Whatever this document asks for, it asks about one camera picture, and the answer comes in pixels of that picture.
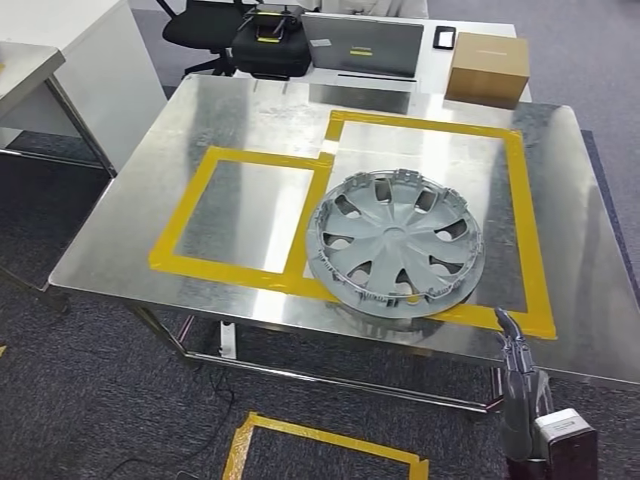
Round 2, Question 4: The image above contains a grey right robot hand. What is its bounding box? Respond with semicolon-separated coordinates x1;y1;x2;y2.
494;307;555;464

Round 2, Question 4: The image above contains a grey plastic hubcap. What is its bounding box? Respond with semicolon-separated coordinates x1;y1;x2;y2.
306;169;486;321

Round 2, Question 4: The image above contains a steel workbench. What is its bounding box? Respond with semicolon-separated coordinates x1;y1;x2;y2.
48;74;640;422

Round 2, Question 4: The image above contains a brown cardboard box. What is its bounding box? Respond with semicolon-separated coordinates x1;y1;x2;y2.
445;31;531;111

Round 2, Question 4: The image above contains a white office desk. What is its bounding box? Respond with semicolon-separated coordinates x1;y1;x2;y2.
232;13;532;104

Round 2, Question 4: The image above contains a black smartphone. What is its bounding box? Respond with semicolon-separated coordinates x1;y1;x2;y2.
432;25;457;51

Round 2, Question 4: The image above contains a grey laptop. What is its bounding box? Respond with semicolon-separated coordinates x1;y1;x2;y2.
301;13;425;93

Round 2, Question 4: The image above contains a black carry case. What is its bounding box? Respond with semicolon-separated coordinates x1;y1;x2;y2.
230;23;312;79

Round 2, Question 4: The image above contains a black office chair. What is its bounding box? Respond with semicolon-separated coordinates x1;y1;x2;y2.
155;0;251;77

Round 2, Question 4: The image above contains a white cabinet desk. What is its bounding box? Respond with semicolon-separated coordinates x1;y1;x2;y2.
0;0;168;174

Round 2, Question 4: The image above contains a steel side table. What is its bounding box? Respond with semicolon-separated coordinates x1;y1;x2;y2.
0;40;118;313

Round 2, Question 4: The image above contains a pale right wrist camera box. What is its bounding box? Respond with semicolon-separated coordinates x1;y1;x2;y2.
532;408;599;480

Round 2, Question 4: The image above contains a black floor cable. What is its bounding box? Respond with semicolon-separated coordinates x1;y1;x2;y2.
102;367;236;480

